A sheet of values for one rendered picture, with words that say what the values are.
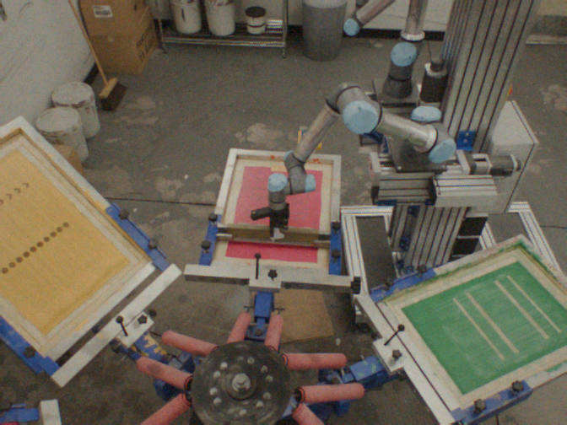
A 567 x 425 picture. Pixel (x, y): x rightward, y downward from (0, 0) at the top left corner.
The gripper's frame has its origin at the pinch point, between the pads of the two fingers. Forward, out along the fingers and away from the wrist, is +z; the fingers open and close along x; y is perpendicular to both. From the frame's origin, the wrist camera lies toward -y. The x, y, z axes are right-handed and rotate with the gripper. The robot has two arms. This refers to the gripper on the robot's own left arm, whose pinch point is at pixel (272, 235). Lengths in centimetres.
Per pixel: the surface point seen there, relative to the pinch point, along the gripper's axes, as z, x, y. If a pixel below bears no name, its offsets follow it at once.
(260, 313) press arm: -3.1, -42.7, -0.2
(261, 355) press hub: -30, -75, 5
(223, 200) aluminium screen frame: 2.0, 21.9, -26.2
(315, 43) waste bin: 80, 317, 7
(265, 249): 5.4, -3.7, -2.9
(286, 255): 5.3, -6.2, 6.8
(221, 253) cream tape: 5.5, -7.8, -22.1
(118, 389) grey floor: 102, -31, -82
